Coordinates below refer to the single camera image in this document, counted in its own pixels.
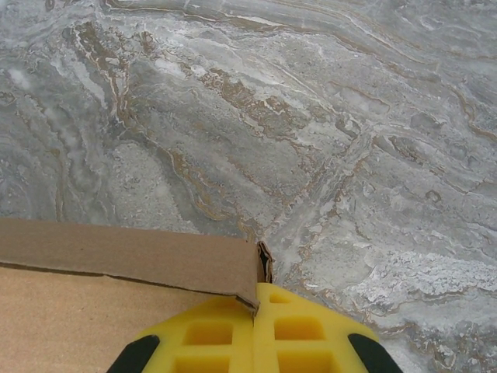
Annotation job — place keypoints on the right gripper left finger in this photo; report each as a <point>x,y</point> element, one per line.
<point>202,342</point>

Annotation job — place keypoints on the brown cardboard box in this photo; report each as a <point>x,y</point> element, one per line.
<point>97,295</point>

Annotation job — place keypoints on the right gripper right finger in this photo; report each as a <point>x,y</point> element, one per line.
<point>310,338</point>

